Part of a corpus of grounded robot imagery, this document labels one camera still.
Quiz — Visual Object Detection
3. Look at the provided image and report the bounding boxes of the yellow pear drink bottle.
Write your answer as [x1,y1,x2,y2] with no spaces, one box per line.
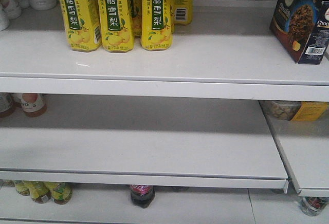
[97,0,134,52]
[59,0,101,52]
[141,0,173,51]

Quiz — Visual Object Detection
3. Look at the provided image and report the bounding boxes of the yellow drink bottle rear right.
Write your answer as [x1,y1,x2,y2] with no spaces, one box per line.
[174,0,193,25]

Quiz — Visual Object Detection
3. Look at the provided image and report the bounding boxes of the yellow pear drink bottle middle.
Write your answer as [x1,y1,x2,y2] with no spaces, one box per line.
[97,0,134,52]

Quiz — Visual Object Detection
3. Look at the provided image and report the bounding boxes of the dark blue cookie box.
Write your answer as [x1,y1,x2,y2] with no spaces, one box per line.
[270,0,328,65]

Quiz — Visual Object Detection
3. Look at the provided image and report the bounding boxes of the white supermarket shelf right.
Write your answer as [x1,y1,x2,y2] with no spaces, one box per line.
[1,0,328,223]

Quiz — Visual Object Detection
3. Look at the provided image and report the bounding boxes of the clear bottle bottom right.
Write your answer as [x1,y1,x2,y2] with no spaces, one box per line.
[300,196,328,216]

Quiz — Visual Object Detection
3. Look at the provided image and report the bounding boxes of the orange tea bottles middle shelf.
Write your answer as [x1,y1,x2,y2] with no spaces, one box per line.
[1,92,47,118]

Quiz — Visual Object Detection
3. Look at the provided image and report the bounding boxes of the bottles on bottom shelf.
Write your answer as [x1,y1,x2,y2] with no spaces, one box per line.
[1,179,73,205]

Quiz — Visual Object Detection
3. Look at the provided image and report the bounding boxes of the dark cola bottle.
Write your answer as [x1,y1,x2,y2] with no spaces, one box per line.
[130,184,155,209]

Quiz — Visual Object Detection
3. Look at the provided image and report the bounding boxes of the yellow pear drink bottle left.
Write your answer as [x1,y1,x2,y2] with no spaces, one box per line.
[59,0,101,52]

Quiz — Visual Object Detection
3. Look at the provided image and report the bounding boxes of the yellow drink bottle rear middle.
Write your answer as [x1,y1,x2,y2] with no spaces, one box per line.
[131,0,142,38]

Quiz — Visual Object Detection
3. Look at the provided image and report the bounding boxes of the yellow pear drink bottle right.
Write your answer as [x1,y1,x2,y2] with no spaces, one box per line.
[141,0,173,51]

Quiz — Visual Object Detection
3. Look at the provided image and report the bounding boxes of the yellow cookie tub package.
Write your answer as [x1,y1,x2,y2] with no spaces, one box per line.
[260,100,328,121]

